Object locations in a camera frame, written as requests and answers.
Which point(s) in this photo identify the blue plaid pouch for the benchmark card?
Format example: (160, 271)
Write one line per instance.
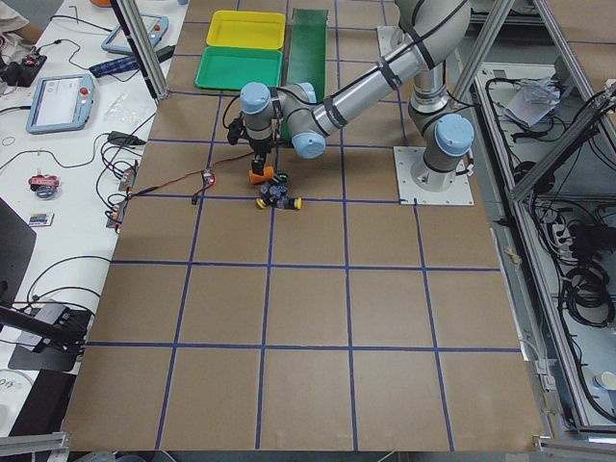
(115, 66)

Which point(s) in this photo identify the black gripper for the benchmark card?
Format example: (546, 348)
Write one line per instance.
(260, 147)

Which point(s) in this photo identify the green conveyor belt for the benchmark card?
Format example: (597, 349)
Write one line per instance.
(307, 53)

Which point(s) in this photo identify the teach pendant near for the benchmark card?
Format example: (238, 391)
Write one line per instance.
(61, 104)

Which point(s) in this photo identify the green push button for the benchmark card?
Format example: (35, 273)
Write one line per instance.
(273, 192)
(280, 178)

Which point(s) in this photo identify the green plastic tray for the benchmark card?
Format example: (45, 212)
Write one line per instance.
(231, 68)

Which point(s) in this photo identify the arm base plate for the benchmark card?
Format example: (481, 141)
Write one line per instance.
(418, 185)

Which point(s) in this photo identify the green push button left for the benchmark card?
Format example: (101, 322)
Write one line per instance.
(280, 178)

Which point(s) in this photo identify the aluminium frame post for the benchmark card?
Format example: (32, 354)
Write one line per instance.
(129, 18)

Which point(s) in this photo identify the yellow plastic tray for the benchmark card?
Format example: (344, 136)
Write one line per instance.
(247, 29)

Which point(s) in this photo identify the black power adapter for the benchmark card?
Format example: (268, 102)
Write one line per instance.
(123, 139)

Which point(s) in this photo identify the plain orange cylinder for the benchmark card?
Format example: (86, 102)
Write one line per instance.
(266, 175)

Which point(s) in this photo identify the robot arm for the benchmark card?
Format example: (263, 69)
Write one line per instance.
(430, 32)

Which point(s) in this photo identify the green push button right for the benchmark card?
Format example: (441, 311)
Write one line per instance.
(273, 192)

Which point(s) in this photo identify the small controller circuit board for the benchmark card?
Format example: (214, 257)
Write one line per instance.
(208, 178)

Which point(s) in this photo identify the yellow push button upper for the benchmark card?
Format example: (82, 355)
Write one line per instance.
(291, 203)

